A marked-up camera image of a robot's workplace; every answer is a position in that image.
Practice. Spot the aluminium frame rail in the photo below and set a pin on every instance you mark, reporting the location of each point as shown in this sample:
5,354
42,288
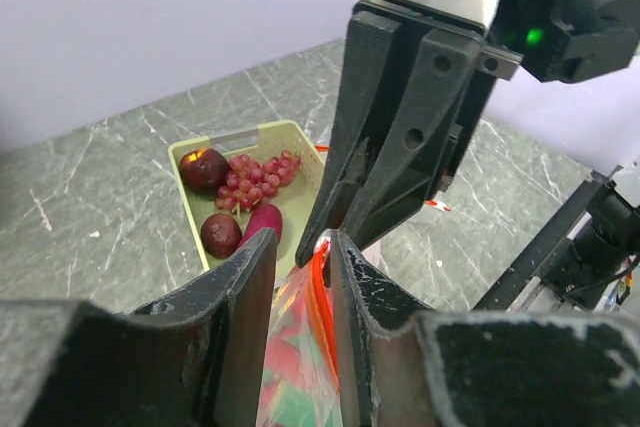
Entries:
519,288

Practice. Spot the dark red apple toy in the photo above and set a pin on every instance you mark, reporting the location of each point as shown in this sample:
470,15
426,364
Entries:
203,171

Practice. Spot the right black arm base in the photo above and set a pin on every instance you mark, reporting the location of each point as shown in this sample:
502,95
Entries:
582,267

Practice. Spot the purple grape bunch toy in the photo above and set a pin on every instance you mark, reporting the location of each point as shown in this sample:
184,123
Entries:
250,183

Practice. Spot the dark brown passion fruit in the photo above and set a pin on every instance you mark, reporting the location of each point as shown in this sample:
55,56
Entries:
220,235

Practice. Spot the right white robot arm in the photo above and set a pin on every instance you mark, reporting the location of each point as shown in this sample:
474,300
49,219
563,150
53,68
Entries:
569,41

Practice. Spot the clear orange zip bag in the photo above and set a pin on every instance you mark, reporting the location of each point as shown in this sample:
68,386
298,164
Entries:
307,284

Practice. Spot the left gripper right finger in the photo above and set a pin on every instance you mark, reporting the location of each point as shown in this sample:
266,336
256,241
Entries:
403,364

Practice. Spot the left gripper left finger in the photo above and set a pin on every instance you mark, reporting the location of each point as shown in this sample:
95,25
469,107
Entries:
193,357

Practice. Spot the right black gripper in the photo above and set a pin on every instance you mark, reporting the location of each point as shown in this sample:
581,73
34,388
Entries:
442,71

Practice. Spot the purple sweet potato toy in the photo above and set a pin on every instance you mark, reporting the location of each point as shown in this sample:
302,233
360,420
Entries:
263,216

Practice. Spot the pink dragon fruit toy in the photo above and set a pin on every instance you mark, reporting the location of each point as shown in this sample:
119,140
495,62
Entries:
295,389

